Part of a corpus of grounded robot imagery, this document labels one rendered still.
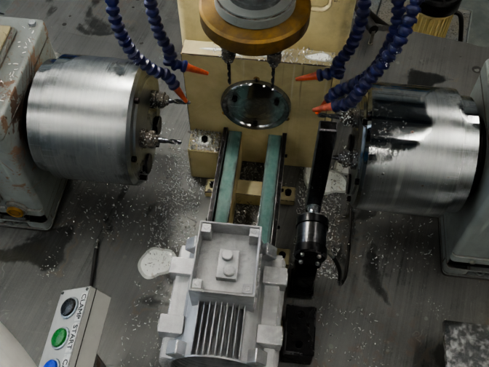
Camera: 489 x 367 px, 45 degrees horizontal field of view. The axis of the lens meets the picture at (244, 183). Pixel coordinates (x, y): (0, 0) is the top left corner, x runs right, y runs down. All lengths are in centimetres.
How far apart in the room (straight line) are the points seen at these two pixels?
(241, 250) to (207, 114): 44
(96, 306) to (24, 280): 39
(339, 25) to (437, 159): 35
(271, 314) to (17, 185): 59
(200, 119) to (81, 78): 31
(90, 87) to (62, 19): 73
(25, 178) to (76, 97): 22
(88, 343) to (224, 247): 26
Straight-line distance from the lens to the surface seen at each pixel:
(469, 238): 123
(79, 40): 176
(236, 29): 94
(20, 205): 133
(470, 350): 117
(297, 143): 135
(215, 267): 94
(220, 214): 121
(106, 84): 112
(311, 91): 121
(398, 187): 109
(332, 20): 124
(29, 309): 133
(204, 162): 135
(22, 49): 123
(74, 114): 112
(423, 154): 107
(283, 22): 95
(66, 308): 100
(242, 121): 129
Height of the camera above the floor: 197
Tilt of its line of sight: 57 degrees down
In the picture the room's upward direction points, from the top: straight up
